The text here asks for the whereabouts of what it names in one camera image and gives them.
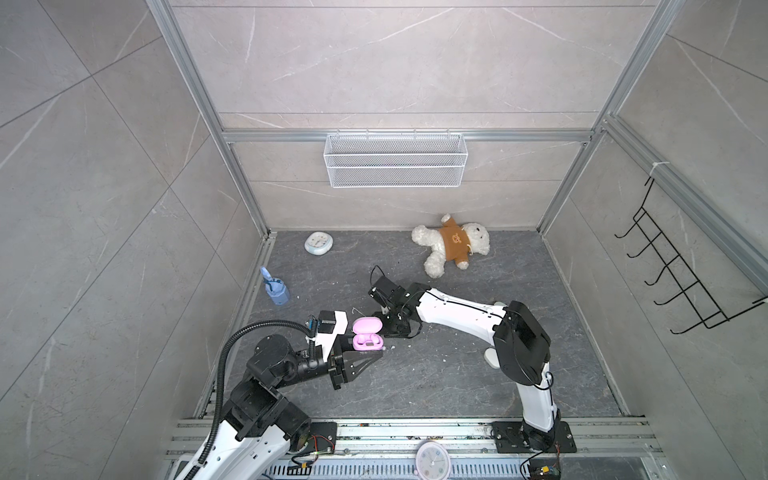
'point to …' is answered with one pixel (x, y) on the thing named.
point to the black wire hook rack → (711, 314)
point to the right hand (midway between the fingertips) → (377, 333)
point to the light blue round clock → (319, 243)
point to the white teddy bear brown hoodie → (453, 242)
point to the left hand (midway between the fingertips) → (377, 341)
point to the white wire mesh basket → (395, 160)
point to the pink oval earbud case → (367, 337)
